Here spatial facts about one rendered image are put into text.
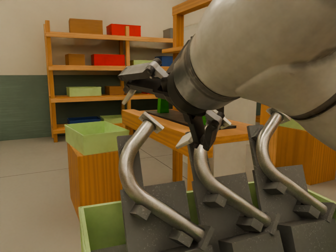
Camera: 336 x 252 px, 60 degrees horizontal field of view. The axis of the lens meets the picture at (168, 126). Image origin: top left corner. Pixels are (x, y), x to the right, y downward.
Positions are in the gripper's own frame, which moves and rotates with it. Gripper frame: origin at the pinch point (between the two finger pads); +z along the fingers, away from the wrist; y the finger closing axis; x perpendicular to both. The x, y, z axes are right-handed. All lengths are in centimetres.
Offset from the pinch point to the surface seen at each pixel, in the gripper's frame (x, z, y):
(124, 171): 10.5, 6.0, -1.9
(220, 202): 3.3, 4.4, -22.0
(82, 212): 20.9, 21.6, -1.4
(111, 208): 16.0, 23.7, -6.8
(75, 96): -143, 496, 108
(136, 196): 12.8, 6.0, -6.8
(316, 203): -12.2, 5.0, -44.4
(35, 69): -145, 526, 204
